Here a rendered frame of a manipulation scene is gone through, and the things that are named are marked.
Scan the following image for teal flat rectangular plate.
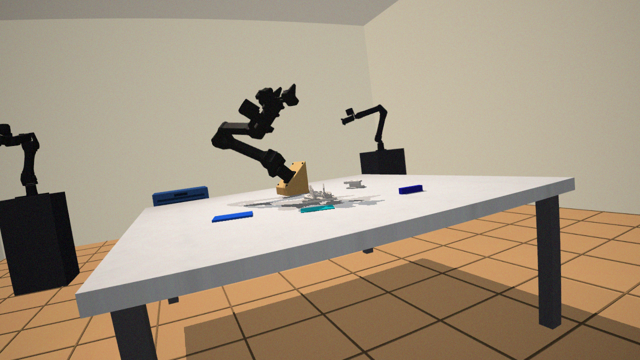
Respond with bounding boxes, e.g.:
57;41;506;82
300;204;335;213

